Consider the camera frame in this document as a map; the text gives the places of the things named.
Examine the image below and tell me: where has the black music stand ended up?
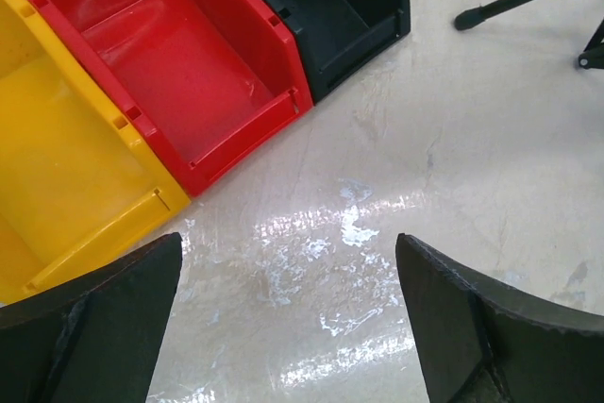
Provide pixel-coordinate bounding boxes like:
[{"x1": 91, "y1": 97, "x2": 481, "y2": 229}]
[{"x1": 453, "y1": 0, "x2": 603, "y2": 70}]

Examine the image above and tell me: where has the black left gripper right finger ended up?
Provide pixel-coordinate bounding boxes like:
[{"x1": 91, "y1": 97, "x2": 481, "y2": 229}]
[{"x1": 395, "y1": 233, "x2": 603, "y2": 402}]

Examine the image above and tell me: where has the yellow plastic bin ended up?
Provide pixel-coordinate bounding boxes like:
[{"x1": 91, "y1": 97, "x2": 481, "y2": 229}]
[{"x1": 1, "y1": 0, "x2": 190, "y2": 305}]

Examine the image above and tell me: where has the red plastic bin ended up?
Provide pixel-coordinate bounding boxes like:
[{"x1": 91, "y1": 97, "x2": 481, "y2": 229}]
[{"x1": 29, "y1": 0, "x2": 313, "y2": 196}]

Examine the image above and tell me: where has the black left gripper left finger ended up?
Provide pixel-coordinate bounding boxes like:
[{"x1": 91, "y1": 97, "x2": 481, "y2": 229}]
[{"x1": 1, "y1": 232, "x2": 182, "y2": 402}]

